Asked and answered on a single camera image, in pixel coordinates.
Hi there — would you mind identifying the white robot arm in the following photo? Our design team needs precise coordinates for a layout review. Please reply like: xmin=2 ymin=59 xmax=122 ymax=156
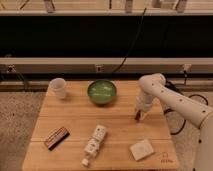
xmin=135 ymin=73 xmax=213 ymax=171

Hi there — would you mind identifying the translucent plastic cup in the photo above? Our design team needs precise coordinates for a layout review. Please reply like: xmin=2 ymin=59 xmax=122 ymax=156
xmin=49 ymin=78 xmax=66 ymax=99

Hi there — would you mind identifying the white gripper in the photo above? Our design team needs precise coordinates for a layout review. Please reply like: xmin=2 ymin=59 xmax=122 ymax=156
xmin=135 ymin=91 xmax=154 ymax=120

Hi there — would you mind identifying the black hanging cable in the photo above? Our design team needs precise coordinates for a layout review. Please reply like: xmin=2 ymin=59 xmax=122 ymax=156
xmin=111 ymin=7 xmax=148 ymax=74

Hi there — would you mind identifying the brown chocolate bar box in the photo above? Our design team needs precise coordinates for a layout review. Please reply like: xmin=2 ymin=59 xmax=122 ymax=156
xmin=44 ymin=127 xmax=70 ymax=151

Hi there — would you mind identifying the white plastic bottle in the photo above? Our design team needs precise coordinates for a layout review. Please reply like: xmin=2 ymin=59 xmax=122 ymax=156
xmin=82 ymin=125 xmax=108 ymax=167

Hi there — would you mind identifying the green bowl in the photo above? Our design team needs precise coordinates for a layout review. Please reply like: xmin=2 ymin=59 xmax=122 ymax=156
xmin=87 ymin=80 xmax=117 ymax=105

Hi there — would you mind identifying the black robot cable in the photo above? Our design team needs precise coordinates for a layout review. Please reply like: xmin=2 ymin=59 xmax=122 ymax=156
xmin=163 ymin=79 xmax=210 ymax=136

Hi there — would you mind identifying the grey metal rail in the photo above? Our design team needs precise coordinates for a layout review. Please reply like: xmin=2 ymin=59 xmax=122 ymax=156
xmin=0 ymin=57 xmax=213 ymax=74

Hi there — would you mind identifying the white sponge block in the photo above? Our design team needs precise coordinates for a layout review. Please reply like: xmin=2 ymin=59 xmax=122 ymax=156
xmin=130 ymin=139 xmax=154 ymax=161

